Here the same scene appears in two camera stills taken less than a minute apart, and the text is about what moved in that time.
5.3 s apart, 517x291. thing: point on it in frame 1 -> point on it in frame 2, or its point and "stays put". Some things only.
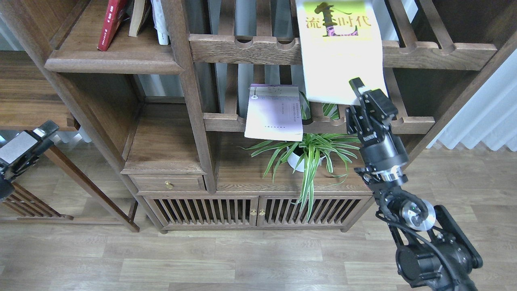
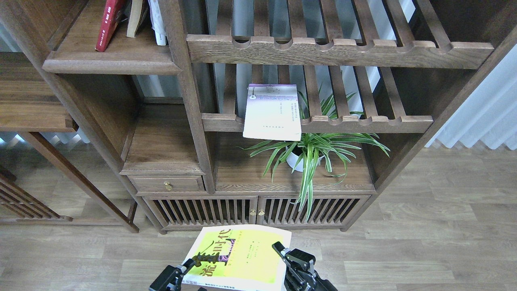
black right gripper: [382, 153] -> [301, 275]
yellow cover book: [340, 40] -> [244, 257]
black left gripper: [28, 144] -> [171, 278]
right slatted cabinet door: [328, 211] stays put
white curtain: [490, 114] stays put
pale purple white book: [273, 112] stays put
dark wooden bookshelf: [232, 115] stays put
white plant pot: [296, 161] stays put
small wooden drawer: [153, 182] stays put
